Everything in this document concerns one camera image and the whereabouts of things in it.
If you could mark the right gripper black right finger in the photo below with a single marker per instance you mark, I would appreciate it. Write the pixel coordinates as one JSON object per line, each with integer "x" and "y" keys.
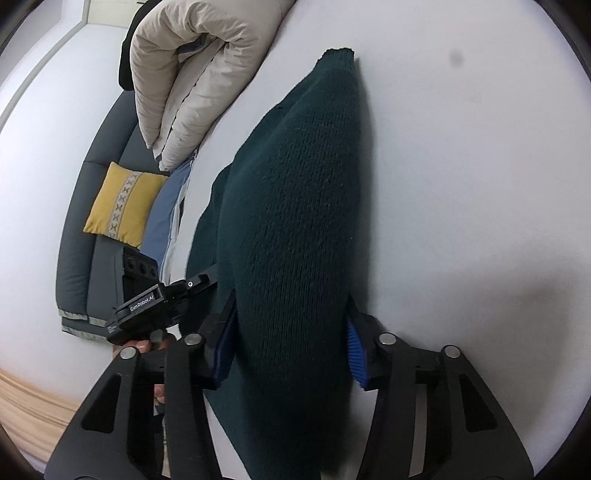
{"x": 468, "y": 434}

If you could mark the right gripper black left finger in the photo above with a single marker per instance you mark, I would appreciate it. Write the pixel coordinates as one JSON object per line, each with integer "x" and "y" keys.
{"x": 120, "y": 432}

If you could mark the dark green knit sweater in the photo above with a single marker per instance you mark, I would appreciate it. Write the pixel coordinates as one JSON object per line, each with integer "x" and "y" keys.
{"x": 281, "y": 228}

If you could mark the left hand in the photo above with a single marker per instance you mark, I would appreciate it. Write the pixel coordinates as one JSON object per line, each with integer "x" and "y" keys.
{"x": 153, "y": 361}

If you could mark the blue pillow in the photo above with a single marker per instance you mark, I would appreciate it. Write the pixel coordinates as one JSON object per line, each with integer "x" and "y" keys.
{"x": 164, "y": 216}

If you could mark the yellow patterned cushion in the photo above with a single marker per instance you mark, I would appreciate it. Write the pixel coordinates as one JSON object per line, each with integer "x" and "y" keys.
{"x": 121, "y": 207}

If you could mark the beige folded duvet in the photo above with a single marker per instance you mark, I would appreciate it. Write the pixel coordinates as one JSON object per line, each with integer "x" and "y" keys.
{"x": 189, "y": 60}

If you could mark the white bed sheet mattress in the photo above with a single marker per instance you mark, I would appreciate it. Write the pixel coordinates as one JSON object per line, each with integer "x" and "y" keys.
{"x": 475, "y": 208}

